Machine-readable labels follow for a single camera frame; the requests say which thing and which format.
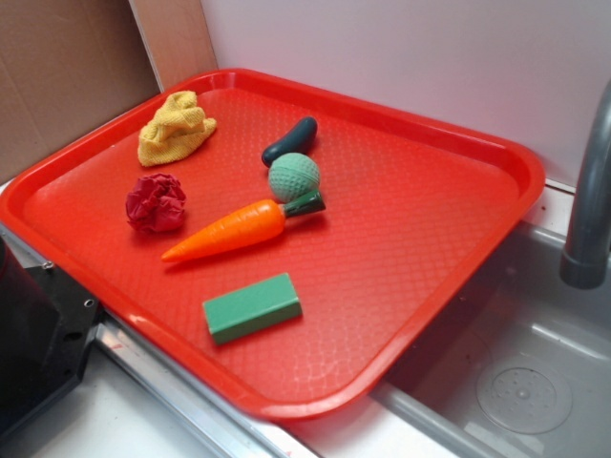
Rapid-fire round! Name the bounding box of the red crumpled paper ball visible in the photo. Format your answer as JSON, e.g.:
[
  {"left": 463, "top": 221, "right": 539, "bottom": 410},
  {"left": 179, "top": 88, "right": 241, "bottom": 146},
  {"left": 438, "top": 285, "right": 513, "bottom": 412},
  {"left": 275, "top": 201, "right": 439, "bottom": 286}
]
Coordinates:
[{"left": 125, "top": 173, "right": 186, "bottom": 233}]

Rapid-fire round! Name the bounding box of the orange plastic carrot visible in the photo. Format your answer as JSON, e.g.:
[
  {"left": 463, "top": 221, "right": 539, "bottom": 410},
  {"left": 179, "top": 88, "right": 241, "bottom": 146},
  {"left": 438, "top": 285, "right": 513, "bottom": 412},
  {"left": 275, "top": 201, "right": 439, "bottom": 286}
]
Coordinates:
[{"left": 160, "top": 190, "right": 326, "bottom": 262}]

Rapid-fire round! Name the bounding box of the green wooden block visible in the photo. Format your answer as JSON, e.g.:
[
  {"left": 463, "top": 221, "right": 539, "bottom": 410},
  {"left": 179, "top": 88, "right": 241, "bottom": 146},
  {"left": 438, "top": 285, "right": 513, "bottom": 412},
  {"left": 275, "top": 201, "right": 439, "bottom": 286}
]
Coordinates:
[{"left": 202, "top": 273, "right": 303, "bottom": 345}]

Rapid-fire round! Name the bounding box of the red plastic tray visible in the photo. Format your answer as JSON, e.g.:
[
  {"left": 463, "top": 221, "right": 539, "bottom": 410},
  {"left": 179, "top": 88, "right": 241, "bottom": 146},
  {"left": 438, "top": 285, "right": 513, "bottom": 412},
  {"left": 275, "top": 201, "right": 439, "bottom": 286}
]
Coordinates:
[{"left": 1, "top": 70, "right": 545, "bottom": 421}]

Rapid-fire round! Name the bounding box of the green dimpled ball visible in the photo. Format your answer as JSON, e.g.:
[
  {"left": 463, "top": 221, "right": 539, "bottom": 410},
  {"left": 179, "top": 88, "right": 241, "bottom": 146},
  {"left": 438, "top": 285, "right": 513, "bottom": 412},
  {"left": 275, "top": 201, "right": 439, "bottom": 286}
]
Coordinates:
[{"left": 268, "top": 153, "right": 321, "bottom": 202}]

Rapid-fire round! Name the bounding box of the grey plastic sink basin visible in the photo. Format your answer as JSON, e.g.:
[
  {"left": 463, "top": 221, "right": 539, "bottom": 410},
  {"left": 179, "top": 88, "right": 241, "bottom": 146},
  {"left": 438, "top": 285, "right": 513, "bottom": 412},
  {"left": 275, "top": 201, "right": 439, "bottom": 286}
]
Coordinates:
[{"left": 305, "top": 219, "right": 611, "bottom": 458}]

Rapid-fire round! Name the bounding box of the grey faucet spout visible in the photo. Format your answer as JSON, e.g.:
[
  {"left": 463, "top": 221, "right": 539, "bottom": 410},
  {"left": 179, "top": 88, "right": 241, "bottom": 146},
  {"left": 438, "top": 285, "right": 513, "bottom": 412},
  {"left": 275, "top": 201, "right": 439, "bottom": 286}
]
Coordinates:
[{"left": 559, "top": 87, "right": 610, "bottom": 289}]

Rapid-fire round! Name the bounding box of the dark green plastic pickle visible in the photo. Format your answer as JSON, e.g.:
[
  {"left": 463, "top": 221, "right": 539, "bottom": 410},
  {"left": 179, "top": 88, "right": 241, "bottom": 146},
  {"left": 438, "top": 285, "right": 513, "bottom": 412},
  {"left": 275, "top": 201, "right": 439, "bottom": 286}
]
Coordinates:
[{"left": 262, "top": 116, "right": 318, "bottom": 168}]

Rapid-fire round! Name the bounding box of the yellow crumpled cloth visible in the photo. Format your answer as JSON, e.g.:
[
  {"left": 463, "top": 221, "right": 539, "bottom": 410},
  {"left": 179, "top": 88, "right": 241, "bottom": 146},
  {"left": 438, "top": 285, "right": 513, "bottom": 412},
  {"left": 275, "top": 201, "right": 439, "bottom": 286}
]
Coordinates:
[{"left": 137, "top": 91, "right": 217, "bottom": 167}]

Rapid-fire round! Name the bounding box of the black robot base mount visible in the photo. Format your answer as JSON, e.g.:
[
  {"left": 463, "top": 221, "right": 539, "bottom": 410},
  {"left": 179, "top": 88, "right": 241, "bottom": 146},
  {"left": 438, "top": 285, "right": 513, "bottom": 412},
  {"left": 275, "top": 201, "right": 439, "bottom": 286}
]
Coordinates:
[{"left": 1, "top": 242, "right": 101, "bottom": 441}]

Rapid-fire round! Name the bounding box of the brown cardboard panel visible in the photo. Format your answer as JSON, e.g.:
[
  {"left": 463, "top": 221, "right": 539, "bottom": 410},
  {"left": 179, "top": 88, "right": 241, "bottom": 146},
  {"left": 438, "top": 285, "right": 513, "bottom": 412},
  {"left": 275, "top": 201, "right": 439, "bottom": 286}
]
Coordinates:
[{"left": 1, "top": 1, "right": 217, "bottom": 182}]

